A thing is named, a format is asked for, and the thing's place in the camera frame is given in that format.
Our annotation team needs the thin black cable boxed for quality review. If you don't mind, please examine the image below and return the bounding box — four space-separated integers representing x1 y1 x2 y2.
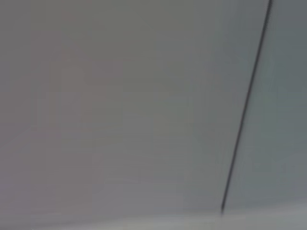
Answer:
220 0 274 215

